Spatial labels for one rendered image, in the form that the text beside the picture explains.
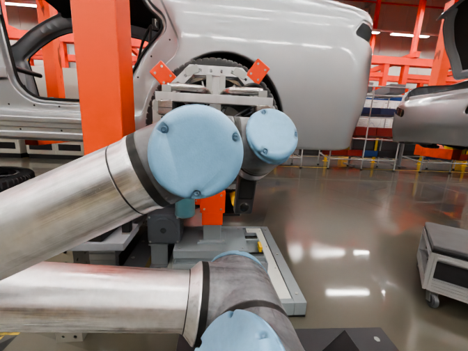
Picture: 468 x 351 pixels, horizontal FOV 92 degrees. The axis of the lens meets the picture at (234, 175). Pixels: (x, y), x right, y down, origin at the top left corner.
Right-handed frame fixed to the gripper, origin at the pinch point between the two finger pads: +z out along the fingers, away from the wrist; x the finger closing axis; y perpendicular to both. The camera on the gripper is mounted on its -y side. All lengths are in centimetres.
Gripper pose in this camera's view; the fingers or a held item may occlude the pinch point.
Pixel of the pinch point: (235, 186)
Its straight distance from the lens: 70.8
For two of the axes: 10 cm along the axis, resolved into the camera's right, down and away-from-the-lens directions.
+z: -1.7, 2.3, 9.6
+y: -0.2, -9.7, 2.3
